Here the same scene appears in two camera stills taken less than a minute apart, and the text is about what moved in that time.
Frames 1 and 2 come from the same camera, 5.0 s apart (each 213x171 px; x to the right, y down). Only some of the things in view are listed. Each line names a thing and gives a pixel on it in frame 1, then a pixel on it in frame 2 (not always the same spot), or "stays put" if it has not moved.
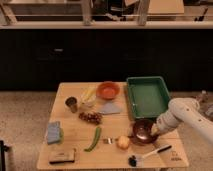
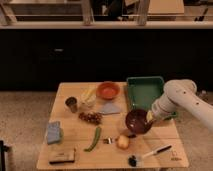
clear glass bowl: x=88 y=101 stays put
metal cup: x=72 y=103 stays put
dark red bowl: x=141 y=131 → x=136 y=121
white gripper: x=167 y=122 → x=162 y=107
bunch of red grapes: x=91 y=117 stays put
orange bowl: x=108 y=90 stays put
